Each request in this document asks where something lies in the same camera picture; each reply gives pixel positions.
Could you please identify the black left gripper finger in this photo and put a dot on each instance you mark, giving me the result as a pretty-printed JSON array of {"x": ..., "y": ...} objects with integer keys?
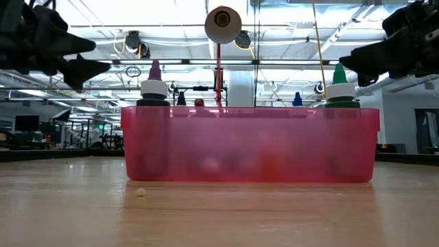
[
  {"x": 72, "y": 44},
  {"x": 82, "y": 70}
]

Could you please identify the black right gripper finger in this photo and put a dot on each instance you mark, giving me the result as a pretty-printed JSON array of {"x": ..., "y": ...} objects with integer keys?
[
  {"x": 374, "y": 58},
  {"x": 366, "y": 79}
]

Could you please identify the large green-capped dye bottle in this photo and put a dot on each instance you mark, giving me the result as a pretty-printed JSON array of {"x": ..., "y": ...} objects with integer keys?
[{"x": 340, "y": 91}]

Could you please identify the large blue-capped dye bottle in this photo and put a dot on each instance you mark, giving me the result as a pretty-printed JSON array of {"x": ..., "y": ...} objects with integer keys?
[{"x": 297, "y": 99}]

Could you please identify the large purple-capped dye bottle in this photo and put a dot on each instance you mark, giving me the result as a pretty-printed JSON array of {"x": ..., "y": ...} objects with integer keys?
[{"x": 154, "y": 88}]

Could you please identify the large black-capped dye bottle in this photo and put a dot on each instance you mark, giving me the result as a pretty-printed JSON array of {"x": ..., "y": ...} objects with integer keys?
[{"x": 181, "y": 99}]

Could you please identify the large red-capped dye bottle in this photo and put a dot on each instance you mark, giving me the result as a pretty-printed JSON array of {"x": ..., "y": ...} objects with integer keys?
[{"x": 199, "y": 102}]

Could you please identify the pink translucent plastic bin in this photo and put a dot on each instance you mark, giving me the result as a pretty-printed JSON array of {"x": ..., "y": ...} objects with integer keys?
[{"x": 250, "y": 144}]

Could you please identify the black computer monitor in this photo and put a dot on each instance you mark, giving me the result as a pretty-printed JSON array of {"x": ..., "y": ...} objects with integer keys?
[{"x": 26, "y": 123}]

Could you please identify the long ceiling light bar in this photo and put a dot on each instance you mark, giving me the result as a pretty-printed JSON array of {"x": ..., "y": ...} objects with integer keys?
[{"x": 192, "y": 61}]

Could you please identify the black stand crossbar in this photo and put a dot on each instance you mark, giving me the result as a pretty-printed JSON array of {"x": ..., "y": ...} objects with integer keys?
[{"x": 205, "y": 88}]

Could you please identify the small beige crumb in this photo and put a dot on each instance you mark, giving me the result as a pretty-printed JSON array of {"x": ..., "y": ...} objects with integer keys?
[{"x": 141, "y": 192}]

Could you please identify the silver air duct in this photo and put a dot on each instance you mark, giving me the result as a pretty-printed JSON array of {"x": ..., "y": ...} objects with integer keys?
[{"x": 377, "y": 88}]

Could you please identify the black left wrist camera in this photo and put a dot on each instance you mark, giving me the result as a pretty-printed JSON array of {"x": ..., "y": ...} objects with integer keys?
[{"x": 49, "y": 19}]

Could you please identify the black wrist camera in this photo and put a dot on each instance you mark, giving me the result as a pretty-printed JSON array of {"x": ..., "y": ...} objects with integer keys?
[
  {"x": 404, "y": 17},
  {"x": 49, "y": 19}
]

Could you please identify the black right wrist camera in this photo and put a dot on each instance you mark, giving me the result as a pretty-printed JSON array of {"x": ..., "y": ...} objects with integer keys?
[{"x": 404, "y": 17}]

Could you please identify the dark doorway frame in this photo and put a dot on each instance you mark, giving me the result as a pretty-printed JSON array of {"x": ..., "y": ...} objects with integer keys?
[{"x": 420, "y": 130}]

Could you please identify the red camera pole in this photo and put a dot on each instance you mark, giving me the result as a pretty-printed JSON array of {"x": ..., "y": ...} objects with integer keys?
[{"x": 219, "y": 75}]

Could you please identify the white round overhead camera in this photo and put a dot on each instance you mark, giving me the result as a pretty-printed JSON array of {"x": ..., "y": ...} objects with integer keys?
[{"x": 223, "y": 24}]

